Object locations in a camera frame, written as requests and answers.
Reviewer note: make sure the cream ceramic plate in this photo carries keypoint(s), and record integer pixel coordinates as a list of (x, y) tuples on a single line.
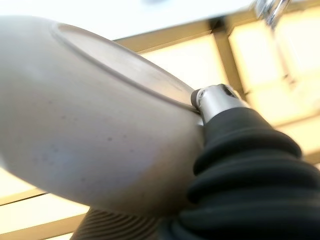
[(87, 125)]

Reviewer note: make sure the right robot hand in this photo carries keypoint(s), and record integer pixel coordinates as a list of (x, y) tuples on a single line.
[(250, 175)]

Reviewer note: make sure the chrome pull-down kitchen faucet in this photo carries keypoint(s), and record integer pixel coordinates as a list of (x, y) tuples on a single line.
[(271, 15)]

